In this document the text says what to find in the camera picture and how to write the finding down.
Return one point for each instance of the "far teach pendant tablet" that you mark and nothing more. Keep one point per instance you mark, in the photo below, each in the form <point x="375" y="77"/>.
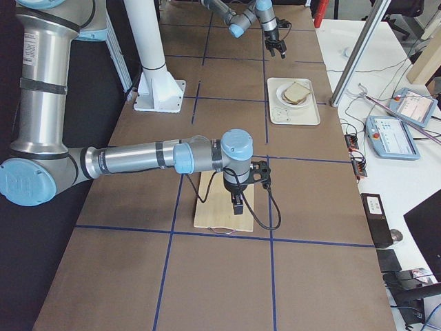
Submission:
<point x="413" y="107"/>

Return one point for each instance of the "aluminium frame post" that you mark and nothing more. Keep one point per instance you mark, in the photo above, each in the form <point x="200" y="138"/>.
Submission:
<point x="374" y="18"/>

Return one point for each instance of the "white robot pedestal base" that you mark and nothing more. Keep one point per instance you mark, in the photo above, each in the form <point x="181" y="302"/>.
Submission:
<point x="158" y="90"/>

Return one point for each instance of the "near teach pendant tablet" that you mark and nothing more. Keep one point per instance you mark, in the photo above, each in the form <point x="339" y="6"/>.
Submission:
<point x="390" y="138"/>

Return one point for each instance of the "wooden cutting board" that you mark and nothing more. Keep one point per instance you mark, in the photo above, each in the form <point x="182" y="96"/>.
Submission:
<point x="217" y="211"/>

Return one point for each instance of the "white round plate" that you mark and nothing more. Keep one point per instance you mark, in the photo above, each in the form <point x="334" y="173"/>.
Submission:
<point x="281" y="89"/>

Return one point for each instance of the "white bear serving tray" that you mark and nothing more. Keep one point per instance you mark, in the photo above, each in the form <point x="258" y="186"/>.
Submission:
<point x="305" y="115"/>

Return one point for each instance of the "white bread slice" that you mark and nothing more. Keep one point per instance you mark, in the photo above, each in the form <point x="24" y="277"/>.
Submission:
<point x="296" y="91"/>

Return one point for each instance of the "bottom sandwich bread slice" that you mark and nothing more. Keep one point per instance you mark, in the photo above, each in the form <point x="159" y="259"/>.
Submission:
<point x="294" y="103"/>

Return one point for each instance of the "black rectangular box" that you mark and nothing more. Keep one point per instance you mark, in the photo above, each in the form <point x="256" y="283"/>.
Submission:
<point x="376" y="219"/>

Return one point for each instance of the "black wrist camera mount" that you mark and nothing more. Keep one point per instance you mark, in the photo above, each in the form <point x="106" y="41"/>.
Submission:
<point x="260" y="173"/>

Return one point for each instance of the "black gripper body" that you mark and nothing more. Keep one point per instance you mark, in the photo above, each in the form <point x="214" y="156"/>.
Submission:
<point x="271" y="36"/>

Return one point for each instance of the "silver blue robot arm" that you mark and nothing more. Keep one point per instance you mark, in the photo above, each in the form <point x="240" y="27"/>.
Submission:
<point x="41" y="166"/>
<point x="261" y="11"/>

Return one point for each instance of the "teach pendant tablet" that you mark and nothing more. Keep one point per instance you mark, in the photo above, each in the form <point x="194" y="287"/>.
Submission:
<point x="390" y="138"/>
<point x="413" y="107"/>

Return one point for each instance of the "metal cutting board handle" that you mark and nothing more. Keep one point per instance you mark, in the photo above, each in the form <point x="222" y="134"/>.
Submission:
<point x="224" y="231"/>

